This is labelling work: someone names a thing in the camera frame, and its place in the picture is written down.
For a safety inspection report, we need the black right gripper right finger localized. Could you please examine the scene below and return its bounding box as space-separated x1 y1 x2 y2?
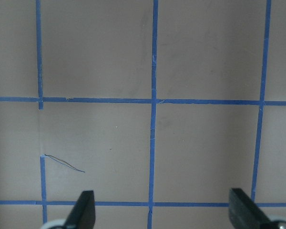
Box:
228 188 276 229

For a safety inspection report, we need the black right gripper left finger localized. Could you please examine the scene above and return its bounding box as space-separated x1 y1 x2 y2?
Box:
63 190 96 229

